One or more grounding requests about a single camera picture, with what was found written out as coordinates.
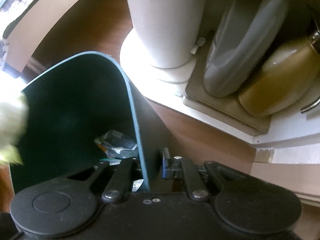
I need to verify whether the bed with orange blanket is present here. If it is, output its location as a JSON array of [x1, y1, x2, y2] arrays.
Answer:
[[1, 0, 79, 78]]

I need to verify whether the dark green trash bin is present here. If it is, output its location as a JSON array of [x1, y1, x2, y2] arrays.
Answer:
[[10, 51, 169, 192]]

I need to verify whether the white tissue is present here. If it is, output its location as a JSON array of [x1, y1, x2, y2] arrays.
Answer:
[[1, 92, 29, 166]]

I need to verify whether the white cylindrical appliance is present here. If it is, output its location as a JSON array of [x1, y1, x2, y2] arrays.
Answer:
[[127, 0, 206, 84]]

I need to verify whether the beige tray under jug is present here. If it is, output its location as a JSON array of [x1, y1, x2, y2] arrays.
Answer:
[[183, 43, 271, 136]]

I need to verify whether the grey motor oil jug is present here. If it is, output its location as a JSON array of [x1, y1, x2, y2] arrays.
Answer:
[[203, 0, 289, 98]]

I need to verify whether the silver green snack wrapper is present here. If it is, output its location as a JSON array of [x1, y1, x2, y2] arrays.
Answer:
[[94, 129, 138, 159]]

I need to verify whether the gold thermos kettle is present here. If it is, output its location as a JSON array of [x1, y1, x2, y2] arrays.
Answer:
[[238, 30, 319, 117]]

